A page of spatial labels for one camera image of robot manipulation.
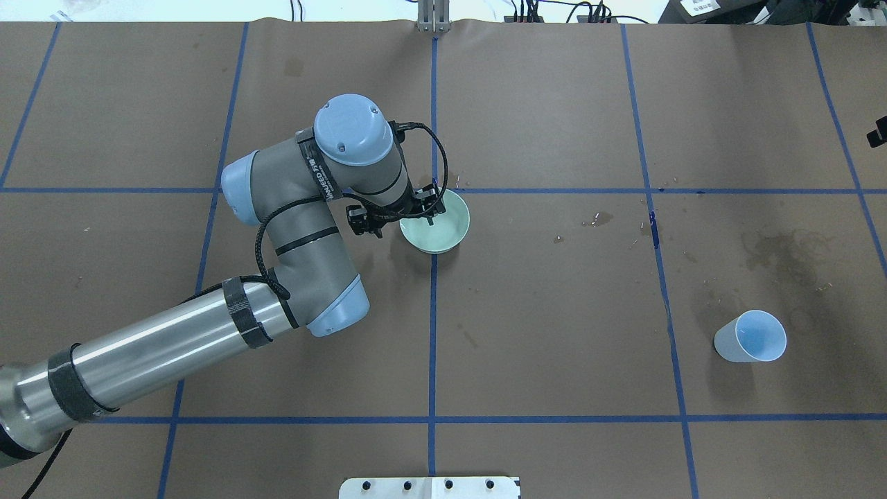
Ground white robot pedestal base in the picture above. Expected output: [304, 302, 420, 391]
[338, 476, 522, 498]

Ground aluminium frame post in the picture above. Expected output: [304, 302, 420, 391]
[412, 0, 452, 34]

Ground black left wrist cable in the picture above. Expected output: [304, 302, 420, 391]
[255, 121, 450, 302]

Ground light green bowl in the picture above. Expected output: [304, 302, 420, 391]
[399, 189, 471, 254]

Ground light blue plastic cup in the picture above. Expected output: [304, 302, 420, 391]
[713, 310, 788, 362]

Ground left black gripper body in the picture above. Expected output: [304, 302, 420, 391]
[345, 182, 447, 239]

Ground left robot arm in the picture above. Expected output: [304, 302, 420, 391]
[1, 94, 447, 467]

